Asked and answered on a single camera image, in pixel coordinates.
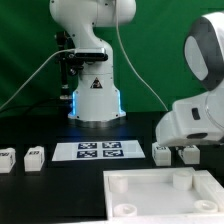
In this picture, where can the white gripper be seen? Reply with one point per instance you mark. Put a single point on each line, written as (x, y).
(189, 123)

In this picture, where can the white sheet with tags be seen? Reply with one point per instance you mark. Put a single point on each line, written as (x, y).
(98, 150)

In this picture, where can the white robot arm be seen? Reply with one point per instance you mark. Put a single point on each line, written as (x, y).
(96, 100)

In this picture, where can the black camera on stand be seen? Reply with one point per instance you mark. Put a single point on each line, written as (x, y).
(71, 60)

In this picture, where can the white square tabletop part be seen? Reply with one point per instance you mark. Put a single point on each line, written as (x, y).
(169, 191)

